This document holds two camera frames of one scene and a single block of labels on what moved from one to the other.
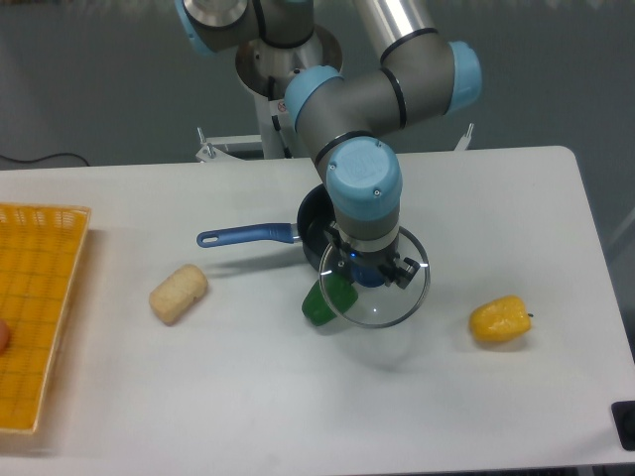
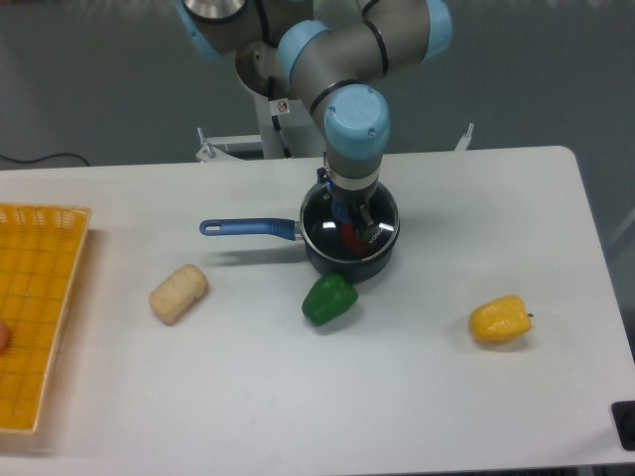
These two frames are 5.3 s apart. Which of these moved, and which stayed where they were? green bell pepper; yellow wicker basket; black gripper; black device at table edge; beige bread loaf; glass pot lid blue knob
Moved: glass pot lid blue knob; black gripper
Stayed: yellow wicker basket; beige bread loaf; green bell pepper; black device at table edge
